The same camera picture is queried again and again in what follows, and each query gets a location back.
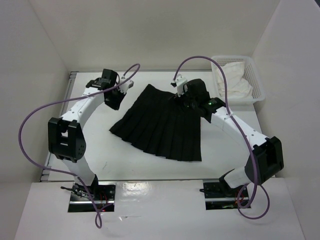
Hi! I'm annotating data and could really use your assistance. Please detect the black pleated skirt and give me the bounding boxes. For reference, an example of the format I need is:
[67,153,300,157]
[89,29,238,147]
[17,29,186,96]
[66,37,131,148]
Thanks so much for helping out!
[109,84,202,162]

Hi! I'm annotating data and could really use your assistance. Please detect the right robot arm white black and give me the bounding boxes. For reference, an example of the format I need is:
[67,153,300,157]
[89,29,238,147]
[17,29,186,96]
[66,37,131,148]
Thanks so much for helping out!
[171,75,284,197]

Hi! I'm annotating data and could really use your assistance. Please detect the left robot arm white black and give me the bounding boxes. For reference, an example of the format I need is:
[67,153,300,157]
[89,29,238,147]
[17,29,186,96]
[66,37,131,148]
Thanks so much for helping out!
[48,69,134,200]

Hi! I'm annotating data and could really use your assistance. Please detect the white cloth in basket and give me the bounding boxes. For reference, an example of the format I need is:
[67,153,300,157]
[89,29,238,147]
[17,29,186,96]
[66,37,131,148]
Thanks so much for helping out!
[221,61,253,99]

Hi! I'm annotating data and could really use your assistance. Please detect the white plastic basket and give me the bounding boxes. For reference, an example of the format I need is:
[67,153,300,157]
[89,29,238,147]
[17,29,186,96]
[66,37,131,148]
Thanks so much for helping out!
[211,55,266,105]

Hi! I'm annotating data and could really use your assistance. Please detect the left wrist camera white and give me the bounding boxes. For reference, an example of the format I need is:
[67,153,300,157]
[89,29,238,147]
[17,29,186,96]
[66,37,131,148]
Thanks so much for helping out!
[118,76,134,95]

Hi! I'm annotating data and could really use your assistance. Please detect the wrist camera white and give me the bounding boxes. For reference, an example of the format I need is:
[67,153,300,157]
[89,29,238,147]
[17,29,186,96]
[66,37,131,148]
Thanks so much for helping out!
[170,74,188,97]
[118,76,134,95]

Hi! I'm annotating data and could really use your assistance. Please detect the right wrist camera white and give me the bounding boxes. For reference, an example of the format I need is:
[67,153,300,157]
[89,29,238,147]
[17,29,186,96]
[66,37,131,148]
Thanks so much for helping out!
[170,74,188,97]

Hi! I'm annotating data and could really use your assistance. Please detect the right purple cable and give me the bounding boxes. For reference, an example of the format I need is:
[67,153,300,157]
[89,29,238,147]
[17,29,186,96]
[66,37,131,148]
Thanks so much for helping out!
[171,56,271,220]

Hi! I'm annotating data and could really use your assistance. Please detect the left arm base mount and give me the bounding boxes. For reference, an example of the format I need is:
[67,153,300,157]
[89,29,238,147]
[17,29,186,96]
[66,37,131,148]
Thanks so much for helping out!
[60,181,116,213]

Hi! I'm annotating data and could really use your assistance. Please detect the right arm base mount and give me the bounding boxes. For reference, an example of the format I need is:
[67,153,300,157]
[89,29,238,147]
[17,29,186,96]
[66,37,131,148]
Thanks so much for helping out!
[199,180,250,210]

